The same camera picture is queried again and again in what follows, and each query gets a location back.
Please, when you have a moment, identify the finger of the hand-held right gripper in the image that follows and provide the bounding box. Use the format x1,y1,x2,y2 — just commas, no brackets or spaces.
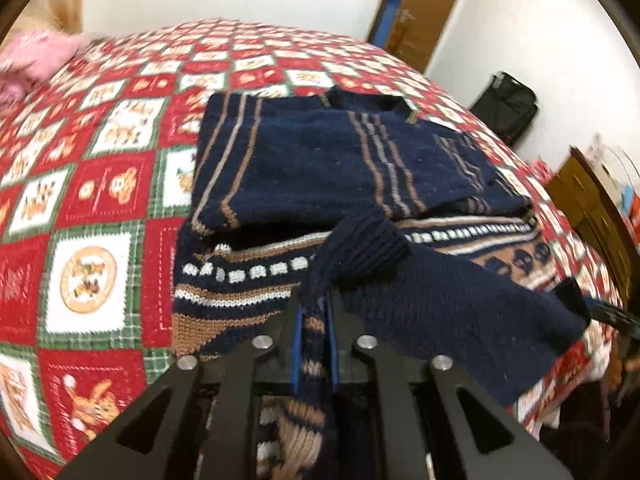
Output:
555,280,640,339

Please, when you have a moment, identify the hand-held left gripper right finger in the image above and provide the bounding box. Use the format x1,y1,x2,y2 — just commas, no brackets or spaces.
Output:
325,291,576,480

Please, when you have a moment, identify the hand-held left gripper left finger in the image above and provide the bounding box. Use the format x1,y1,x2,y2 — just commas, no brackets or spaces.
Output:
55,287,306,480

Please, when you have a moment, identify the navy patterned knit sweater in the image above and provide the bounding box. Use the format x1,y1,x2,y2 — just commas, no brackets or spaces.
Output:
172,85,588,480

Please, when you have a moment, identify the brown wooden cabinet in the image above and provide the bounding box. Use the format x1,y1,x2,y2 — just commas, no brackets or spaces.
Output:
542,145,640,307

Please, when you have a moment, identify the black backpack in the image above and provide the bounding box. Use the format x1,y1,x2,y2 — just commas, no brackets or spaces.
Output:
470,72,540,146

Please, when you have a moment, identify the red patchwork bear bedspread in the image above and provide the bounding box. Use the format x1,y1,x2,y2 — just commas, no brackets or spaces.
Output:
0,17,631,480

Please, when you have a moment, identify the brown wooden door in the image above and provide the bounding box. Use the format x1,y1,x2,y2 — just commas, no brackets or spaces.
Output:
367,0,472,74

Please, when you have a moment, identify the pink folded blanket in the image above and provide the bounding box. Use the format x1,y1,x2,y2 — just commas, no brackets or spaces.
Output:
0,30,90,106

